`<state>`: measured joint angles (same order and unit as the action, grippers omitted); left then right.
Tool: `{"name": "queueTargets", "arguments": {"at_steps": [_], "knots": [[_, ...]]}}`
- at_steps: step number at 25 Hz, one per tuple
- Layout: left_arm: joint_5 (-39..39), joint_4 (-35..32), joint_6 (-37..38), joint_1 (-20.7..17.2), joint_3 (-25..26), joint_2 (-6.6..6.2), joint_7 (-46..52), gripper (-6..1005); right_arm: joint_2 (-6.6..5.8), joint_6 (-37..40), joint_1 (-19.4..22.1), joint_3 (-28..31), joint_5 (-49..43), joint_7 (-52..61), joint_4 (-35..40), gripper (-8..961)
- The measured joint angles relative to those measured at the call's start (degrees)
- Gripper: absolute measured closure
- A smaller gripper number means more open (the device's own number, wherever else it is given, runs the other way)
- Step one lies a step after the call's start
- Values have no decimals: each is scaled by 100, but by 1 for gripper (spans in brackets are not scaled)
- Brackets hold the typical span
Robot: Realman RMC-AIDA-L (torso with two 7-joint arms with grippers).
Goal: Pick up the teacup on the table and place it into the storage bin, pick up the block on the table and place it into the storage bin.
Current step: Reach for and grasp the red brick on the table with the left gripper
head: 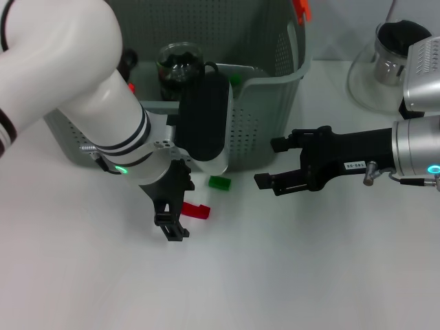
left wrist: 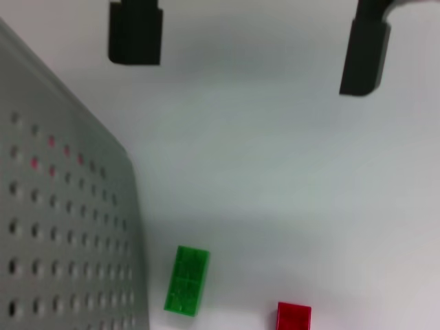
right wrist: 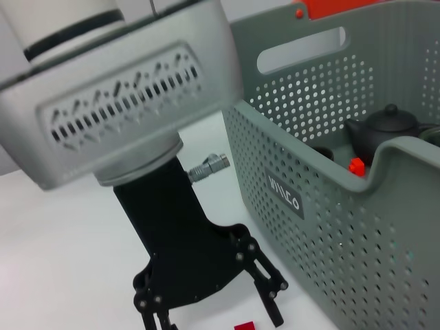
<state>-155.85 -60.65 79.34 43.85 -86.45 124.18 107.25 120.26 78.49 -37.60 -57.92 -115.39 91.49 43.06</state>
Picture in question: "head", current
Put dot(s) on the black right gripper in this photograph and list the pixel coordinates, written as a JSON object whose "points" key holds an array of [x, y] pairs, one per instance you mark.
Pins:
{"points": [[343, 154]]}

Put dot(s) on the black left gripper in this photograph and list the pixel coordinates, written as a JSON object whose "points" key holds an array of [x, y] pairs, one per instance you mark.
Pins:
{"points": [[170, 189]]}

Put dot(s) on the dark red toy brick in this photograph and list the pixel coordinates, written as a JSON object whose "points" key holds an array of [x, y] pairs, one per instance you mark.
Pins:
{"points": [[196, 210]]}

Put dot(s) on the green toy brick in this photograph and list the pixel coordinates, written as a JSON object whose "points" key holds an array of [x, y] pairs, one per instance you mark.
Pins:
{"points": [[220, 182], [235, 79]]}

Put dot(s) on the glass teacup with black base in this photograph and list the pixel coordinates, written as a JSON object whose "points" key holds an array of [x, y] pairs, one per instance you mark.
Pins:
{"points": [[166, 93], [178, 62]]}

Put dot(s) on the small red toy brick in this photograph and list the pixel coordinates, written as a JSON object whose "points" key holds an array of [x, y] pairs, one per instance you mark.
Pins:
{"points": [[131, 87]]}

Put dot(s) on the grey perforated plastic storage bin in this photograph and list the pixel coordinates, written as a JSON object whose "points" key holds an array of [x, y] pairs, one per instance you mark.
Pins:
{"points": [[261, 120]]}

